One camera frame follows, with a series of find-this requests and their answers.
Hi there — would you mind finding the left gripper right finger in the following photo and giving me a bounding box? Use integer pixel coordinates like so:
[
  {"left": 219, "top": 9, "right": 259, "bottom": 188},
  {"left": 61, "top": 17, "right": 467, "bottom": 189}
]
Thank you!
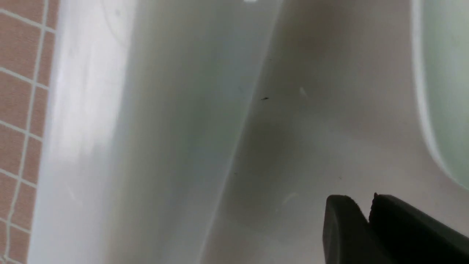
[{"left": 369, "top": 194, "right": 469, "bottom": 264}]

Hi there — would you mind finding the large white plastic tub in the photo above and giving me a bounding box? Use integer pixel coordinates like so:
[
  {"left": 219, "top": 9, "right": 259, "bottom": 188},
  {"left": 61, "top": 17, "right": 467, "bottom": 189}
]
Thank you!
[{"left": 28, "top": 0, "right": 468, "bottom": 264}]

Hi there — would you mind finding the bottom white plate in tub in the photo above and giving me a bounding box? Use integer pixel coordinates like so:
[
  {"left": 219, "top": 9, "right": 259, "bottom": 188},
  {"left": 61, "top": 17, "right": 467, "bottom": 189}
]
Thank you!
[{"left": 410, "top": 0, "right": 469, "bottom": 188}]

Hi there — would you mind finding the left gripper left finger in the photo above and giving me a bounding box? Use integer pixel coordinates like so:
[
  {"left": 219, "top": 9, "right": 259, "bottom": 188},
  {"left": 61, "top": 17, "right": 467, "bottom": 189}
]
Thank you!
[{"left": 322, "top": 194, "right": 395, "bottom": 264}]

